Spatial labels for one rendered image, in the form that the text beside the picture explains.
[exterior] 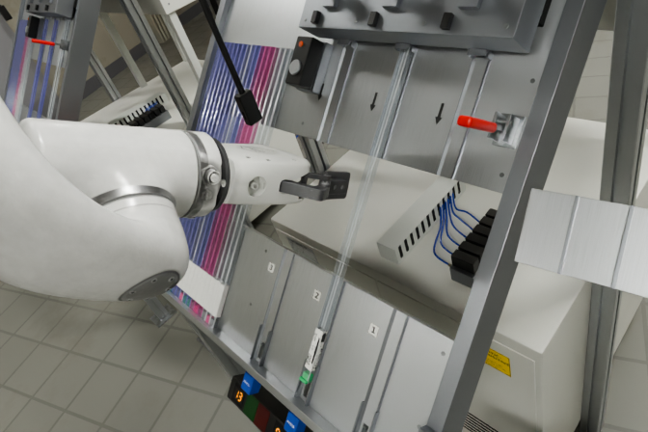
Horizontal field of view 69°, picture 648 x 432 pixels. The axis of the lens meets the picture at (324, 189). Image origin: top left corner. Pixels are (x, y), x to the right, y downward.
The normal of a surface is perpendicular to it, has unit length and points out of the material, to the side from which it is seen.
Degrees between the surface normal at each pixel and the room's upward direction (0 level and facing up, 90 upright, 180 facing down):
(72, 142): 54
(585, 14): 90
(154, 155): 60
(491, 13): 44
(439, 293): 0
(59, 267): 97
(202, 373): 0
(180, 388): 0
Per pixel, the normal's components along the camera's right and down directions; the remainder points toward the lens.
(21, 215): 0.27, 0.30
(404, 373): -0.66, -0.13
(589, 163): -0.28, -0.76
